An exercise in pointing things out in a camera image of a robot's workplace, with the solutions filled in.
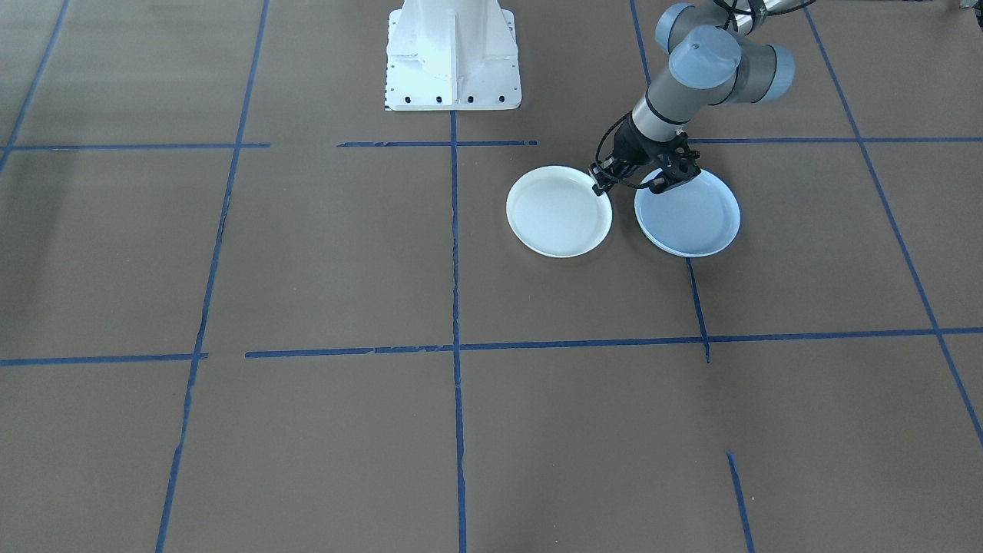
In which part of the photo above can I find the white round plate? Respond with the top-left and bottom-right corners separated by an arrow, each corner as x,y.
506,165 -> 614,259

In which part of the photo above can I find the light blue round plate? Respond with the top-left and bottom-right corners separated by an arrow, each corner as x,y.
634,169 -> 742,259
634,167 -> 741,257

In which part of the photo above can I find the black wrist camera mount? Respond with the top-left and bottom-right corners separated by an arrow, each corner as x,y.
644,137 -> 701,193

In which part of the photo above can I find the white pedestal column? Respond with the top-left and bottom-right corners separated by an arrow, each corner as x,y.
384,0 -> 523,112

